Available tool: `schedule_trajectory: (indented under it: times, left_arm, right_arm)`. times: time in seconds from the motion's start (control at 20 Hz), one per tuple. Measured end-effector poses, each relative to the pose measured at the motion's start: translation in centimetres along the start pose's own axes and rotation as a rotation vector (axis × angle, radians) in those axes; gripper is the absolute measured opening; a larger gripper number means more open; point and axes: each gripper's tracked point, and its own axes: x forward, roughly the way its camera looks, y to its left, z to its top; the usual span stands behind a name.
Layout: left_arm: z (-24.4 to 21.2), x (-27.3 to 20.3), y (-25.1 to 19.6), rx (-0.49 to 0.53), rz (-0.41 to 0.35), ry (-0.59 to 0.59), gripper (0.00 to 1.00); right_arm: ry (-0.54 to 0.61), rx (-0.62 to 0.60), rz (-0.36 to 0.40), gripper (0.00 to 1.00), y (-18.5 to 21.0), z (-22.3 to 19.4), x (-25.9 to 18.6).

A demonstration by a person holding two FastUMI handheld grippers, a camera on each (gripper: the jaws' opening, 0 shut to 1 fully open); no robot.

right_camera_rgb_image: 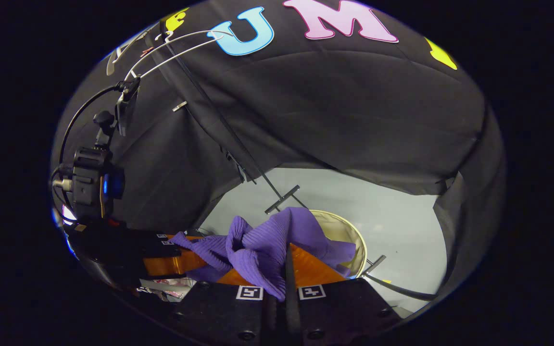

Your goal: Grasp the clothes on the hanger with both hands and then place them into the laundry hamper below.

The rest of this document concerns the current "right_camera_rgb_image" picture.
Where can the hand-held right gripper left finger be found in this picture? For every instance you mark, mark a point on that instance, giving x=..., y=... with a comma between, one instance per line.
x=219, y=312

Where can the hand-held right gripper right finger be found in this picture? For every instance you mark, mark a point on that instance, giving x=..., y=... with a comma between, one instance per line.
x=292, y=317

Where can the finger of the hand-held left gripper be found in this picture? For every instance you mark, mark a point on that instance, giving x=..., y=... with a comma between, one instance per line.
x=171, y=262
x=164, y=237

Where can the purple ribbed knit garment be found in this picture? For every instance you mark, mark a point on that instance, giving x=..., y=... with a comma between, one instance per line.
x=277, y=240

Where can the cream round laundry hamper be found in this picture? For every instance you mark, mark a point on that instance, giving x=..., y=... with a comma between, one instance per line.
x=349, y=235

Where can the white plastic clothes hanger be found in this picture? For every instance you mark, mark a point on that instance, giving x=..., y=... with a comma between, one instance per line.
x=116, y=60
x=181, y=52

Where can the black clothes rack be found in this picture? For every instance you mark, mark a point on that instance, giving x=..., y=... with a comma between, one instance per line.
x=229, y=129

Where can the small silver clip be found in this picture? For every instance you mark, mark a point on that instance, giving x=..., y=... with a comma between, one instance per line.
x=179, y=105

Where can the black backdrop cloth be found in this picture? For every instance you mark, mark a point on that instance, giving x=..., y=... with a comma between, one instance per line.
x=330, y=105

